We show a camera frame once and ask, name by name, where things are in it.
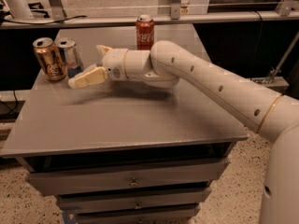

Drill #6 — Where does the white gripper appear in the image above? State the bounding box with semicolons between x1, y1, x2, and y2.
68;45;128;89

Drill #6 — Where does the Red Bull can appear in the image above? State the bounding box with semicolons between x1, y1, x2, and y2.
58;37;83;78

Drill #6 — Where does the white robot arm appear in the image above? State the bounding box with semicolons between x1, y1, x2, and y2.
68;40;299;224

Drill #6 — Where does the orange La Croix can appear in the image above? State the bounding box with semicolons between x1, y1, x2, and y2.
33;37;66;81

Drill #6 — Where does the red Coca-Cola can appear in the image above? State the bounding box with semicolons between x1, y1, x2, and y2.
136;15;154;49

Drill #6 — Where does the grey drawer cabinet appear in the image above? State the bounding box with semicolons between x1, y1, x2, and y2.
0;23;249;224

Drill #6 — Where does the white pipe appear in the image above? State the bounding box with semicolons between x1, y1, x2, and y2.
5;0;34;19

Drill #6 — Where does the top drawer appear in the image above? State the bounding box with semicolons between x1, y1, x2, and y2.
27;158;229;196

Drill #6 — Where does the drawer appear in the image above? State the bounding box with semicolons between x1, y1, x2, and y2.
76;204;200;224
27;158;229;196
58;186;211;214

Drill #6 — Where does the middle drawer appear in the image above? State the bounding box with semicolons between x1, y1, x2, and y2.
58;186;211;214

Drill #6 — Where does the bottom drawer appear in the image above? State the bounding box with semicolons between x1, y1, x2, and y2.
76;204;200;224

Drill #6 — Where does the black cable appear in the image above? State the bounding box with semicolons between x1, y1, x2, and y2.
3;14;88;25

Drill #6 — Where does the metal bracket post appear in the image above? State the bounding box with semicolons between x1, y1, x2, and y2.
170;0;181;20

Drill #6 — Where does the grey metal rail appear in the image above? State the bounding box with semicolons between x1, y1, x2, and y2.
0;11;299;30

